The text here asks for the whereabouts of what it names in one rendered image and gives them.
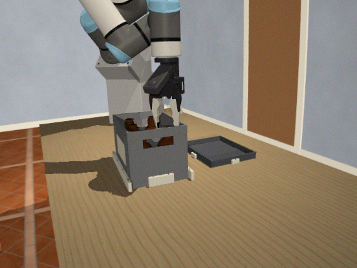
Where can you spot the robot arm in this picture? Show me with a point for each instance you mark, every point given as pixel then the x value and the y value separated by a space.
pixel 107 22

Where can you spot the grey plastic crate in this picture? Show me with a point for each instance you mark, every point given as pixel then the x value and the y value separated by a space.
pixel 158 160

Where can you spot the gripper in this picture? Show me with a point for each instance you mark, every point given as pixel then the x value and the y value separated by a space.
pixel 173 88

